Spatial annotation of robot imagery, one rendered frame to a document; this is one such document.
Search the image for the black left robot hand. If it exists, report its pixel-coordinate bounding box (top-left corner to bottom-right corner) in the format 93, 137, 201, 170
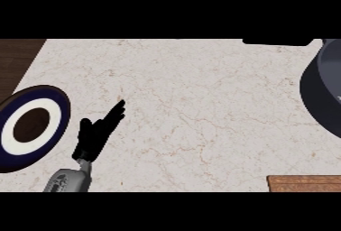
71, 99, 127, 163

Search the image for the wooden cutting board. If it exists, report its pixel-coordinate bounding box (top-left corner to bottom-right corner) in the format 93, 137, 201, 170
266, 174, 341, 193

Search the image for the dark grey pot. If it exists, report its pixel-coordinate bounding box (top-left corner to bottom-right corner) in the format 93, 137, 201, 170
298, 39, 341, 140

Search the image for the blue and white plate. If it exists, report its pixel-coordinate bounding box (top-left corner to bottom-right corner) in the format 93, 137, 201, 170
0, 85, 72, 174

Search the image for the black appliance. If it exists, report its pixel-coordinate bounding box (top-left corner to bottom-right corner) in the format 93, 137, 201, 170
241, 39, 314, 47

